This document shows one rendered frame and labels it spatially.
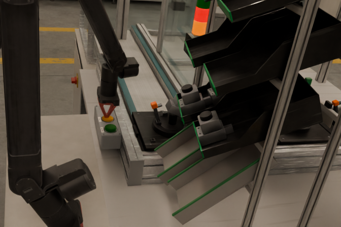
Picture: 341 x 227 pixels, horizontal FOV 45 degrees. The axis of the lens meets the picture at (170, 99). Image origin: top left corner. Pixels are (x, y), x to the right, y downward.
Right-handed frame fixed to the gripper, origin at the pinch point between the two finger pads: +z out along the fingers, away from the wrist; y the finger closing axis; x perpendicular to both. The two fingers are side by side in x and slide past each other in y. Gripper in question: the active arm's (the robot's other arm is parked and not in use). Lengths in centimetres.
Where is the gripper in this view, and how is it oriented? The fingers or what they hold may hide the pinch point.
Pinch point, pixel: (106, 115)
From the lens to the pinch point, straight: 147.8
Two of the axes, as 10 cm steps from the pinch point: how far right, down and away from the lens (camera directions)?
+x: -9.6, 0.1, -2.9
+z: -1.3, 8.8, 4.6
